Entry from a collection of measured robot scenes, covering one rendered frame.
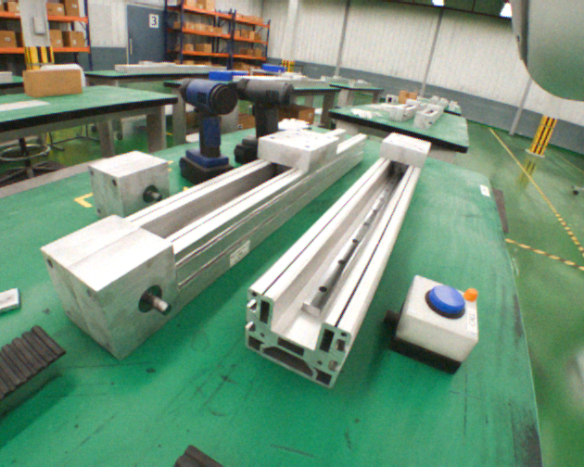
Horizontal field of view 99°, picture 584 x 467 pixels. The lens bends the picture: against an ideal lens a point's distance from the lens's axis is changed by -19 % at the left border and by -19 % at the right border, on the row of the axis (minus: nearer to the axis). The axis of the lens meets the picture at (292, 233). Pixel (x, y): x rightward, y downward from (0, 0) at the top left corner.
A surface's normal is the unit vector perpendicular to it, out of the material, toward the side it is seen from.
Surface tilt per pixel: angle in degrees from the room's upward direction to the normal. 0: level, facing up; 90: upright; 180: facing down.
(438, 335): 90
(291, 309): 0
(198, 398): 0
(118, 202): 90
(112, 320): 90
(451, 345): 90
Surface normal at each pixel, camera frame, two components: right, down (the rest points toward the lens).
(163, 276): 0.88, 0.33
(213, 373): 0.12, -0.85
